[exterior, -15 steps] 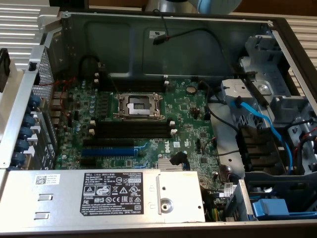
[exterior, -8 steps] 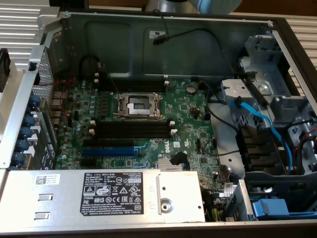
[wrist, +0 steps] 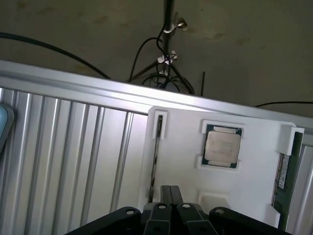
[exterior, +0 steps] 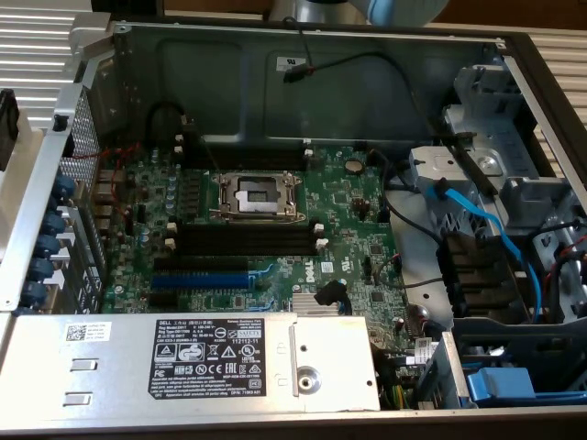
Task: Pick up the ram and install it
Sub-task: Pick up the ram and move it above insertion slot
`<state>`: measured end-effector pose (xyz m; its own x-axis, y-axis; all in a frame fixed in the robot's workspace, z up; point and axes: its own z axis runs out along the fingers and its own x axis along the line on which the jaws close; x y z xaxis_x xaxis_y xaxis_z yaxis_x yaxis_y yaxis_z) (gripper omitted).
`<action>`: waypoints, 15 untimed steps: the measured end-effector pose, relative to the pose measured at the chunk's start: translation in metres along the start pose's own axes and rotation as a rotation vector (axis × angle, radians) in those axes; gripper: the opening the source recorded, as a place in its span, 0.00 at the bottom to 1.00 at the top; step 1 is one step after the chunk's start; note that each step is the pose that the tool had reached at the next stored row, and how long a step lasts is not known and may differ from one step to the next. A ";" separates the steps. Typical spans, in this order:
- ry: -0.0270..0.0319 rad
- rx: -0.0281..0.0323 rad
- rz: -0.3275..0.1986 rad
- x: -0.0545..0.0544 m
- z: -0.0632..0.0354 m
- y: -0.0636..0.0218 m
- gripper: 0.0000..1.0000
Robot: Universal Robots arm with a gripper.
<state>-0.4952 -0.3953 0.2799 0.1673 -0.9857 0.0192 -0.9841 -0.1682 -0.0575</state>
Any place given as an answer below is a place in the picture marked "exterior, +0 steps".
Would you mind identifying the blue expansion slot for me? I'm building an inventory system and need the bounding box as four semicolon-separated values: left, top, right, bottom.
150;270;251;291

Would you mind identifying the silver metal disk bay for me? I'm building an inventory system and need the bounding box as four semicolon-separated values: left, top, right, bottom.
407;63;587;322

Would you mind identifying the black ribbed plastic bracket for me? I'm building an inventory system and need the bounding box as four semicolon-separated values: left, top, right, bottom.
437;231;518;318

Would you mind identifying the blue card retention clip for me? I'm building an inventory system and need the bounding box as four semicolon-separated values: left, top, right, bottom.
28;256;54;281
43;208;68;234
35;233;61;259
53;173;77;202
21;280;47;304

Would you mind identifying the short black expansion slot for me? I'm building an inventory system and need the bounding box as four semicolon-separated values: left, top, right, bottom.
149;291;181;308

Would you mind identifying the black looped cable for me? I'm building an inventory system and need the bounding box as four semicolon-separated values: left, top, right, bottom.
145;101;189;150

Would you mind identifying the silver finned heatsink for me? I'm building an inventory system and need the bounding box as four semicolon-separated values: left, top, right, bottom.
291;292;343;317

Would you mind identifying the black SATA plug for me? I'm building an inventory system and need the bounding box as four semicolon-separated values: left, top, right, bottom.
314;280;352;316

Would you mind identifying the blue SATA wire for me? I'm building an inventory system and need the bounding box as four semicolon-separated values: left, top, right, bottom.
424;179;545;323

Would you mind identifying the blue drive carrier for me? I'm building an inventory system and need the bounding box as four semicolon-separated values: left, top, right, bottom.
465;366;587;408

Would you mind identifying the black plastic bar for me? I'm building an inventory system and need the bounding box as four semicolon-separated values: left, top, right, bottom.
426;117;500;197

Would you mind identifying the green Dell motherboard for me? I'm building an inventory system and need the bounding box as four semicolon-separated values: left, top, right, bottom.
98;144;416;368

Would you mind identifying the silver power supply unit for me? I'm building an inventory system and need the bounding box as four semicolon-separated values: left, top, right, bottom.
0;313;382;421

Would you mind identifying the open grey PC case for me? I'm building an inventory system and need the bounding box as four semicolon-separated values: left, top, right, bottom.
0;12;587;440

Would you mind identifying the thin metal locking lever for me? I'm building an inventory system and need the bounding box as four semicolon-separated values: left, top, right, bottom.
195;130;222;176

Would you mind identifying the red black twisted wire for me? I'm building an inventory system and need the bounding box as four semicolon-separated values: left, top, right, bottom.
72;140;144;216

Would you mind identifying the thin black wire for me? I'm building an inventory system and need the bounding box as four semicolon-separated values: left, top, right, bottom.
366;148;444;244

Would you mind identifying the metal CPU socket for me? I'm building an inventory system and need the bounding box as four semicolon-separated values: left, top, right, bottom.
208;170;309;226

